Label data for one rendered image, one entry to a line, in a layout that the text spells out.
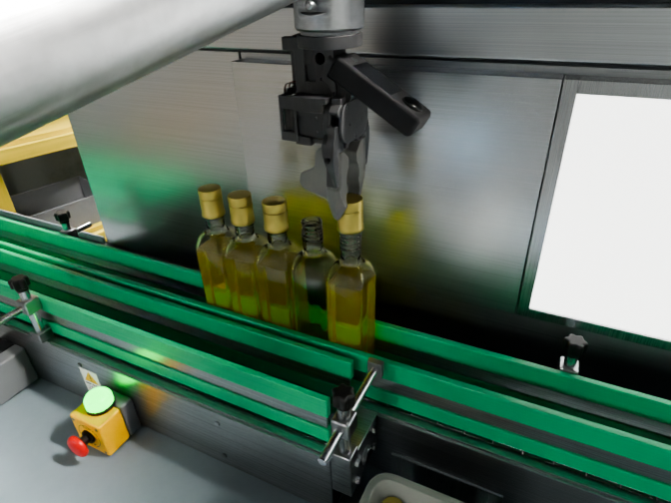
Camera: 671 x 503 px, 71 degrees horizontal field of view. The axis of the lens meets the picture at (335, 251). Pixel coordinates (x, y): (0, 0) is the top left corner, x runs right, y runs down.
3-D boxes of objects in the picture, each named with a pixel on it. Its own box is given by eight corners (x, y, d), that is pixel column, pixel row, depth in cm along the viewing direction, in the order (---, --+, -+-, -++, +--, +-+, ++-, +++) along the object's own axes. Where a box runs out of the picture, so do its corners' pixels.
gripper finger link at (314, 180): (306, 213, 62) (308, 141, 59) (346, 221, 60) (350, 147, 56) (294, 219, 60) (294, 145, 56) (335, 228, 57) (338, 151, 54)
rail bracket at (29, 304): (58, 337, 86) (32, 276, 79) (20, 364, 80) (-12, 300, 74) (44, 331, 88) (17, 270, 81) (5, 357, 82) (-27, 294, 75)
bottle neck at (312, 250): (327, 248, 68) (326, 218, 65) (318, 257, 66) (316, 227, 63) (309, 244, 69) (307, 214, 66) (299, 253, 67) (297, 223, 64)
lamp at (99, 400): (121, 400, 80) (116, 387, 78) (99, 420, 76) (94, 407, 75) (102, 391, 81) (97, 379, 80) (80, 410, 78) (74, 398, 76)
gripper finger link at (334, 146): (336, 181, 59) (339, 108, 55) (349, 183, 58) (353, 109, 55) (318, 189, 55) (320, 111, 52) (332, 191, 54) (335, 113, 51)
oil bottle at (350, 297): (375, 367, 77) (377, 253, 66) (361, 391, 72) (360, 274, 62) (344, 356, 79) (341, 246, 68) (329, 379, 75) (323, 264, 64)
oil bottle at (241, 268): (283, 337, 84) (271, 231, 73) (266, 358, 79) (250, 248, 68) (257, 329, 86) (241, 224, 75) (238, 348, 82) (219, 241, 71)
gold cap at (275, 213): (294, 226, 69) (291, 198, 67) (280, 236, 66) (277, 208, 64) (274, 221, 70) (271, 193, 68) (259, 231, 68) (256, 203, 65)
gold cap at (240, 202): (260, 218, 71) (256, 191, 69) (246, 229, 68) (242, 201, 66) (240, 214, 73) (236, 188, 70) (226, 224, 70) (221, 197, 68)
